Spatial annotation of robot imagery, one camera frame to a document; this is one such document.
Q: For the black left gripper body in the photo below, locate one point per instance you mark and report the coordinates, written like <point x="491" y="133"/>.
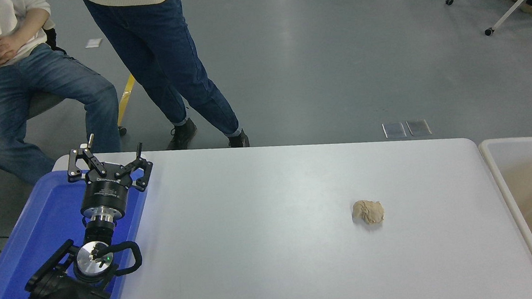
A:
<point x="106" y="195"/>

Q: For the person's left forearm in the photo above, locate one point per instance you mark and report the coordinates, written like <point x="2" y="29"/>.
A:
<point x="36" y="25"/>

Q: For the clear floor plate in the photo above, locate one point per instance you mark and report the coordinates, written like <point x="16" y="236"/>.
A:
<point x="418" y="127"/>
<point x="394" y="129"/>

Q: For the person's left hand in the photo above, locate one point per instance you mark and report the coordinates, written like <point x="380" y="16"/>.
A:
<point x="13" y="42"/>

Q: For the grey wheeled chair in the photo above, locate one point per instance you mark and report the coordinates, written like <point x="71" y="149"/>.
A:
<point x="43" y="104"/>

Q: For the blue plastic tray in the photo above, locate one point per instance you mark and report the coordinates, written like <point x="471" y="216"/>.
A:
<point x="37" y="227"/>

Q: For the crumpled tan paper ball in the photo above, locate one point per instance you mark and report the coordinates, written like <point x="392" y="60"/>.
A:
<point x="368" y="212"/>

